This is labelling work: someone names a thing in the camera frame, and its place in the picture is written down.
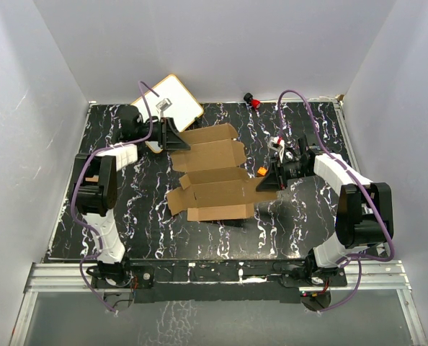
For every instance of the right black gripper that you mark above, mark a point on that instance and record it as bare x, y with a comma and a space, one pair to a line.
272, 181

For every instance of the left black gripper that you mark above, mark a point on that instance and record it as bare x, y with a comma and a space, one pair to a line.
169, 138

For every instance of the cardboard box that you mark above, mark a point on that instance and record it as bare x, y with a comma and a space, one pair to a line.
214, 185

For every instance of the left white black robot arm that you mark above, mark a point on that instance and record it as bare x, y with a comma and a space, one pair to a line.
94, 188

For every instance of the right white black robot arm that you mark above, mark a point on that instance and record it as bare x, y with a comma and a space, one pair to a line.
364, 214

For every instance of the small orange cube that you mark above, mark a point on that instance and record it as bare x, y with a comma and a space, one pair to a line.
261, 172

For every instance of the red and black knob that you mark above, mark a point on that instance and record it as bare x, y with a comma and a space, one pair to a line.
252, 101

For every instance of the white board with wooden frame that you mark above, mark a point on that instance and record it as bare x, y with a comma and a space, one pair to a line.
174, 101

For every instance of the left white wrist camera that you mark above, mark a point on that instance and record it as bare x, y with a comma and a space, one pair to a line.
162, 106

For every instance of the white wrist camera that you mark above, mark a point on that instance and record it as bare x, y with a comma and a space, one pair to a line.
162, 106
276, 145

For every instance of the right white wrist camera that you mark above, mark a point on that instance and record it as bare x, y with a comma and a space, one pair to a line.
276, 145

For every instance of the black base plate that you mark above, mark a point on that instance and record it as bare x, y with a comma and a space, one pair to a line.
286, 281

